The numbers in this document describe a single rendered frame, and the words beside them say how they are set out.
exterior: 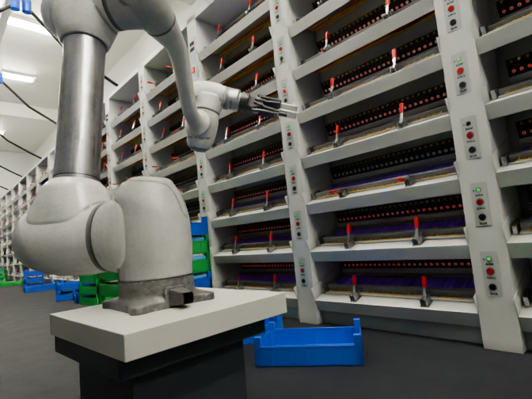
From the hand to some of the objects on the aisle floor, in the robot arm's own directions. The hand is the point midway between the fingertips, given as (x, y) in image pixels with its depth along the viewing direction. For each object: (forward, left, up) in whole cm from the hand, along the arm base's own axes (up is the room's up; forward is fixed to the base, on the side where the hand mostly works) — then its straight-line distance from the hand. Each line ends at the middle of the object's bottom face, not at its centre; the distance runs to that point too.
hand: (288, 111), depth 151 cm
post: (+17, -64, -86) cm, 108 cm away
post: (+16, +6, -86) cm, 88 cm away
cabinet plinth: (+18, -28, -86) cm, 93 cm away
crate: (-23, -21, -86) cm, 92 cm away
